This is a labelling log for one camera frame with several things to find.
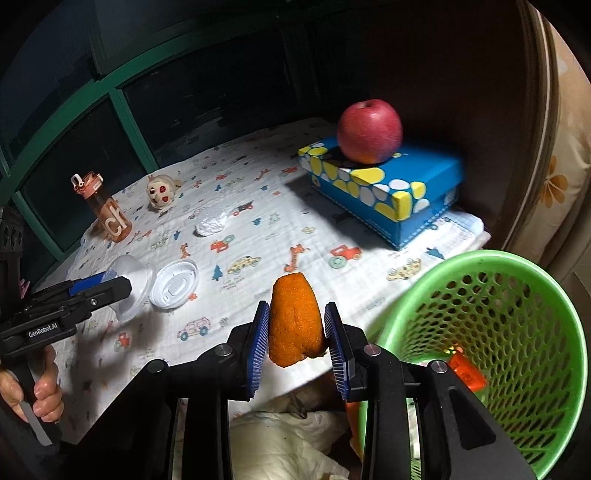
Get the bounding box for clear plastic cup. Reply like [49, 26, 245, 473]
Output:
[107, 256, 154, 322]

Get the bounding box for green window frame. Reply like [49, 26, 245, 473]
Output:
[0, 18, 310, 259]

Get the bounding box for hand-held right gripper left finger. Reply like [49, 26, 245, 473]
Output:
[74, 301, 271, 480]

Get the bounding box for white plastic bag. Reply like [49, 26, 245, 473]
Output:
[228, 392, 365, 480]

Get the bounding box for orange-red foil wrapper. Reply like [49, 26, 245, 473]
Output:
[445, 348, 488, 393]

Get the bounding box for person's left hand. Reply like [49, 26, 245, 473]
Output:
[0, 346, 64, 425]

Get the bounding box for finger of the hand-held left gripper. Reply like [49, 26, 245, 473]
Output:
[34, 271, 116, 305]
[28, 276, 132, 321]

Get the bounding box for green plastic mesh basket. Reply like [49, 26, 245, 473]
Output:
[355, 250, 580, 480]

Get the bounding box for orange peel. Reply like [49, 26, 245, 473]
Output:
[269, 272, 326, 368]

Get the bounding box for orange transparent water bottle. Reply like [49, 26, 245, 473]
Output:
[71, 172, 133, 243]

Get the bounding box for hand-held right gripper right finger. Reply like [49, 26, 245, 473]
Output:
[324, 302, 539, 480]

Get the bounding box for cream plush toy red dots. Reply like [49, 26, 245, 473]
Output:
[146, 174, 182, 210]

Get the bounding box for clear round plastic lid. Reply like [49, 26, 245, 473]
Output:
[150, 259, 198, 308]

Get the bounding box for red apple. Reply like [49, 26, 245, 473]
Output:
[337, 98, 403, 165]

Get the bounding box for white foam piece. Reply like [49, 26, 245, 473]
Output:
[194, 206, 228, 237]

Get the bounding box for beige floral curtain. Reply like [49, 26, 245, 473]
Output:
[526, 0, 591, 287]

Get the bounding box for blue box with spots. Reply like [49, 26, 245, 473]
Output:
[298, 136, 465, 251]

